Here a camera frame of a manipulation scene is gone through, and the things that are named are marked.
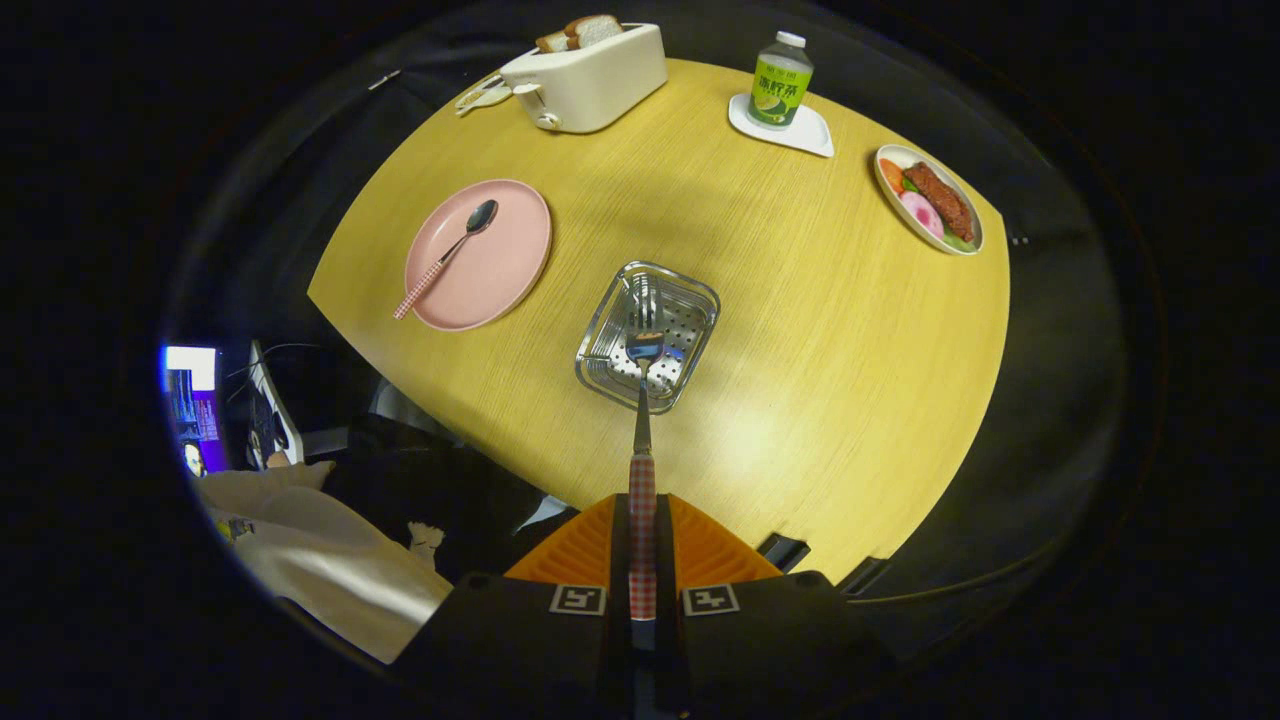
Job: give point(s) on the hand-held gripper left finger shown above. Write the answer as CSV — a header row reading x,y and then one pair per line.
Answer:
x,y
620,540

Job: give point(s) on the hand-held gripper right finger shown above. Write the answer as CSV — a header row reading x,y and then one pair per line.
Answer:
x,y
665,540

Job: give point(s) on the person's dark clothing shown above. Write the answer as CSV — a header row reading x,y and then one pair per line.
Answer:
x,y
430,490

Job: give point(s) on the person's white clothing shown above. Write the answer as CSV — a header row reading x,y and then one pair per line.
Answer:
x,y
330,580

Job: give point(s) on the pink plate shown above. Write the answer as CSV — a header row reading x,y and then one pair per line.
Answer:
x,y
500,270

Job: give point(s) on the white keyboard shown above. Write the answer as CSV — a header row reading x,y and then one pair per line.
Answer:
x,y
272,410

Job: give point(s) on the white plate of food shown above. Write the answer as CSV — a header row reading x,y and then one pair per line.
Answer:
x,y
922,213

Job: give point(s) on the white coaster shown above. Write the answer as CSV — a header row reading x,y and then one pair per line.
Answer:
x,y
812,136

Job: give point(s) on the brown meat slice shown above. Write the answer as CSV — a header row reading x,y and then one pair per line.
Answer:
x,y
940,200

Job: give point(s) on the computer monitor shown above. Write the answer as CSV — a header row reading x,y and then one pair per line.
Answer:
x,y
195,410

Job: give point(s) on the white toaster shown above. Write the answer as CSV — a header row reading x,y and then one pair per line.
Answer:
x,y
600,85

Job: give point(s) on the divided white condiment dish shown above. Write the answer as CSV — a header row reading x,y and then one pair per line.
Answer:
x,y
485,97

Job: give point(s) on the green label drink bottle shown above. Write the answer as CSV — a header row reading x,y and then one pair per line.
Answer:
x,y
780,90

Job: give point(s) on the toast bread slice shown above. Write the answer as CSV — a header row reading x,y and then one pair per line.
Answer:
x,y
552,41
597,30

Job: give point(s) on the silver cloth clip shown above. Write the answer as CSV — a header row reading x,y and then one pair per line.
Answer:
x,y
385,79

